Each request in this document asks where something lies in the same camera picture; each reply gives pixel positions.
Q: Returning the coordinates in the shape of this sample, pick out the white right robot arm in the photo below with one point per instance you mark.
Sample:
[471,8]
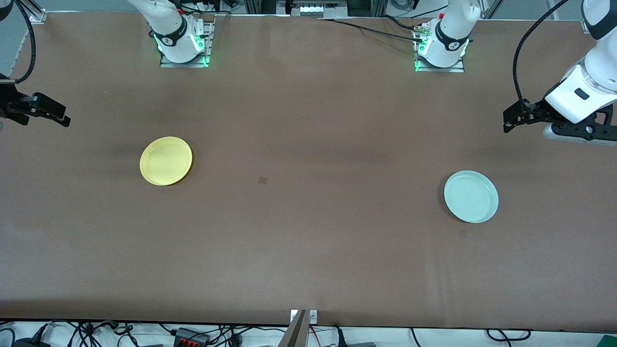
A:
[168,29]

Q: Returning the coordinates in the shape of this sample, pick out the white power strip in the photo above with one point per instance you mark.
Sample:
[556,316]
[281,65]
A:
[320,8]

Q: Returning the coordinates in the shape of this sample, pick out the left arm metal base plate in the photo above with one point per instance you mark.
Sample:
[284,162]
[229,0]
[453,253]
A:
[455,67]

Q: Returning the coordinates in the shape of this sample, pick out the aluminium frame profile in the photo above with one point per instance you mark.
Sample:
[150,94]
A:
[37,14]

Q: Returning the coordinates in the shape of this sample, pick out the brown table cover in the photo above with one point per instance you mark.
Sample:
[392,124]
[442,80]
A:
[308,265]

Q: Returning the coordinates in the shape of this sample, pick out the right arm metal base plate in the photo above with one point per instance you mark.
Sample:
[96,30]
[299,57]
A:
[205,48]

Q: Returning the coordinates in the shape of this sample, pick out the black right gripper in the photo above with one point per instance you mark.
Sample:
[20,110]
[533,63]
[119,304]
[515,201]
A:
[11,104]

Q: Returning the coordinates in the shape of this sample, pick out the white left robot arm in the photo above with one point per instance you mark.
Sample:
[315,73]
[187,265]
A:
[448,38]

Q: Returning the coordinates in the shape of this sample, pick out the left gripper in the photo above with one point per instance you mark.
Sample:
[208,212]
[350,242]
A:
[536,112]

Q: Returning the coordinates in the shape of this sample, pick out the white metal bracket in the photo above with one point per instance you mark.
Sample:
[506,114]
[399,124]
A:
[313,315]

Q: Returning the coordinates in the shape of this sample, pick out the yellow round plate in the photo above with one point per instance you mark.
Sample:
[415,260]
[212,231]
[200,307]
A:
[166,161]

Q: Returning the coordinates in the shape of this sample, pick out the black red power device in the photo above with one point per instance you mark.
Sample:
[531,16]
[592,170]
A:
[193,336]

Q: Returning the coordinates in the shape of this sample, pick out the grey slanted metal post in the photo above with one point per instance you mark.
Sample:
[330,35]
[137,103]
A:
[294,335]

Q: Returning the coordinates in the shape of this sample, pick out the pale green round plate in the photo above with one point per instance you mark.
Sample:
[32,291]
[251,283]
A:
[471,196]

